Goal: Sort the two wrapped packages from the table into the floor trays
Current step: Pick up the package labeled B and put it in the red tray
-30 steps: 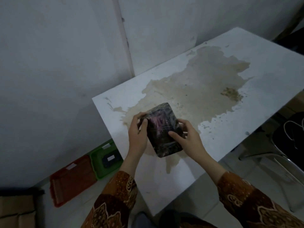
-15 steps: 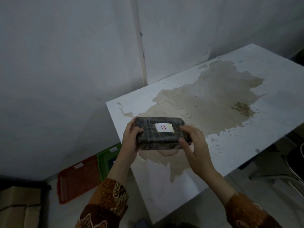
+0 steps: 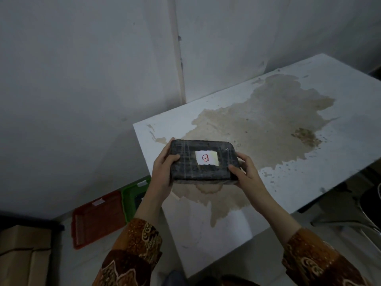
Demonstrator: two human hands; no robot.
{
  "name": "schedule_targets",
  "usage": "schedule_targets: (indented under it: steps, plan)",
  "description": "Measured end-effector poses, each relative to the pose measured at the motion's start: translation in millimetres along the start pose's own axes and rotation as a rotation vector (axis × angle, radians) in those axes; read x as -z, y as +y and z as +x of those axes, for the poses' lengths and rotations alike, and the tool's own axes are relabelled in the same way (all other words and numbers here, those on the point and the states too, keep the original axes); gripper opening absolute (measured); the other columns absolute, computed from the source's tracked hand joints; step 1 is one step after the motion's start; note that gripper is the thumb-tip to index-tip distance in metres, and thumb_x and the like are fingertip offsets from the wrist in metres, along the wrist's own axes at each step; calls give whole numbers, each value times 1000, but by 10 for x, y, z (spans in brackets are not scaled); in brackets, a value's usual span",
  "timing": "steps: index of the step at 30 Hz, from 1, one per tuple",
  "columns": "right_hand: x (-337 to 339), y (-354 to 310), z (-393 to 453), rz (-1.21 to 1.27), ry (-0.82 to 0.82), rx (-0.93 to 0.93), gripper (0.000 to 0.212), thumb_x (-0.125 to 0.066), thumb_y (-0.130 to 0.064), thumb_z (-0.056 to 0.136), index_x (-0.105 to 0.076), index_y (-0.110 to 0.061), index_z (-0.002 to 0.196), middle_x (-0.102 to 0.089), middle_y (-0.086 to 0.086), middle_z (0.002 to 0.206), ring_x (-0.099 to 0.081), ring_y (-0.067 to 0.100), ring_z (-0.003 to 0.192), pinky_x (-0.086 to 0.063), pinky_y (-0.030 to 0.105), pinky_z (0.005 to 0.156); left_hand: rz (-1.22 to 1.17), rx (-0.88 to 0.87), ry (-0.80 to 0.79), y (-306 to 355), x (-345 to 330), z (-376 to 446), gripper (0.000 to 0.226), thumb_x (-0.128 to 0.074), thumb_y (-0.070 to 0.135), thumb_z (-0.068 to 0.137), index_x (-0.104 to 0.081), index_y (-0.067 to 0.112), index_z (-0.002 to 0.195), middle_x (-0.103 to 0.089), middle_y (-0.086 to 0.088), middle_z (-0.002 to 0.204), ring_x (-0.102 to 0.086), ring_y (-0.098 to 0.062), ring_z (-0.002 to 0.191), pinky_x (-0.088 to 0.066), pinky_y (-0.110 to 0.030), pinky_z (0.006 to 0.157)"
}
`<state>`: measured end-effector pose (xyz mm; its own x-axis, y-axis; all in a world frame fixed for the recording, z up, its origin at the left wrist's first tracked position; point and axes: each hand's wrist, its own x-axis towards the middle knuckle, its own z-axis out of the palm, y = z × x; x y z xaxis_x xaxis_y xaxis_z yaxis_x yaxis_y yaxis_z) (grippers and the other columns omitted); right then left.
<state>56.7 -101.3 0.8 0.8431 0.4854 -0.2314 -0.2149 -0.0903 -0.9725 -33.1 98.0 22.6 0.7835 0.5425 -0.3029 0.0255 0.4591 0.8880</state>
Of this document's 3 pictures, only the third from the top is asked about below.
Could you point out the person's left hand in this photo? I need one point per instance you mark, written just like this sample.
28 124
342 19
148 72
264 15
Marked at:
160 174

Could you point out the person's right hand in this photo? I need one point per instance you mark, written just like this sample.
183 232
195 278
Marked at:
251 178

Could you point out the person's left thumb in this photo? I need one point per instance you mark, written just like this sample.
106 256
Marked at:
173 161

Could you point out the person's right thumb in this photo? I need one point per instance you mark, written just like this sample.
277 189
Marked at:
236 172

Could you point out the black package white label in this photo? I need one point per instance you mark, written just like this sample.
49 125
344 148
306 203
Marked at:
202 162

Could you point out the person's left forearm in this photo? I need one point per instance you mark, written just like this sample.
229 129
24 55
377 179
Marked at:
140 238

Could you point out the person's right forearm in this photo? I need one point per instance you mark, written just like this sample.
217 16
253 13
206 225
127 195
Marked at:
303 244

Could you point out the white stained table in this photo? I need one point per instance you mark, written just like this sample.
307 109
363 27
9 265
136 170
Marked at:
262 151

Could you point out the green plastic crate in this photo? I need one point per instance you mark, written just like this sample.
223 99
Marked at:
134 198

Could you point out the red plastic crate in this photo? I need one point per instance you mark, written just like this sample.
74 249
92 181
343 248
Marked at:
96 220

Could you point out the black chair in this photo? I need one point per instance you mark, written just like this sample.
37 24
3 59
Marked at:
369 202

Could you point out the brown cardboard box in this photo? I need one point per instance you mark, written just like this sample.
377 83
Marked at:
23 256

